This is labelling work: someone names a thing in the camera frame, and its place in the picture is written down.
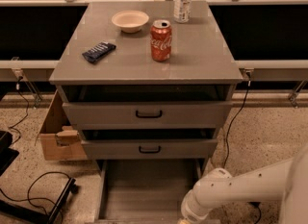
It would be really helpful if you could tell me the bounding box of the grey middle drawer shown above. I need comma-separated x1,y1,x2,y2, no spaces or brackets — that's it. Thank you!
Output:
82,129,218,160

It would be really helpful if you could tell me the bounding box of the dark blue snack packet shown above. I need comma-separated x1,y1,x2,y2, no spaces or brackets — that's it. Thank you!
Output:
82,41,116,64

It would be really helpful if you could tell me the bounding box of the black left wall cable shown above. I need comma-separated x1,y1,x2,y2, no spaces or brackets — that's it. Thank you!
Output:
7,75,31,145

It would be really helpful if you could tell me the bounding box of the grey bottom drawer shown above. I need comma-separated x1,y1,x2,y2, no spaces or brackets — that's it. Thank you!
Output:
90,159,202,224

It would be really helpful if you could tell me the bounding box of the black power adapter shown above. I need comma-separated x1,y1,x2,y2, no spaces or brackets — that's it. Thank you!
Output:
249,202,260,209

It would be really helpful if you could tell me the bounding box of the black left floor cable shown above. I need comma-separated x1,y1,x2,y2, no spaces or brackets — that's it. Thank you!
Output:
0,171,72,224

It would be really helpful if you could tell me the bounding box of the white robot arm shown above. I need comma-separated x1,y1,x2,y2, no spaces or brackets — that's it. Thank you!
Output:
177,145,308,224

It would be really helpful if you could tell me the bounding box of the beige paper bowl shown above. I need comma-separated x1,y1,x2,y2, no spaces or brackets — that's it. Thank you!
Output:
112,11,149,34

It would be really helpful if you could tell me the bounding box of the black right power cable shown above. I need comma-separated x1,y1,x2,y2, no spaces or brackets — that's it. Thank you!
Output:
222,79,263,224

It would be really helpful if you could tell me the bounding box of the brown cardboard box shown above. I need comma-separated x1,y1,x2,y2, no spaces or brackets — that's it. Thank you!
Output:
39,92,87,161

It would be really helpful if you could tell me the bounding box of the grey top drawer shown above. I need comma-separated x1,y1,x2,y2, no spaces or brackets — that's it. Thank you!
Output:
58,85,233,130

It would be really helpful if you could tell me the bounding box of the grey drawer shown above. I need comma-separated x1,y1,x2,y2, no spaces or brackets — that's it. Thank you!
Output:
58,85,233,130
82,129,218,160
90,159,202,224

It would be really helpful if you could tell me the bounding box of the black stand base left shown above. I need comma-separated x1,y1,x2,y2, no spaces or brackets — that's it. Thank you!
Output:
0,177,78,224

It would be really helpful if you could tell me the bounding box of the red cola can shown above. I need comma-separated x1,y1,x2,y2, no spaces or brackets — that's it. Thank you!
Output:
150,19,172,62

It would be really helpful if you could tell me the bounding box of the grey drawer cabinet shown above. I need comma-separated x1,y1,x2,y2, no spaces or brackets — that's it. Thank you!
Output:
49,0,244,184

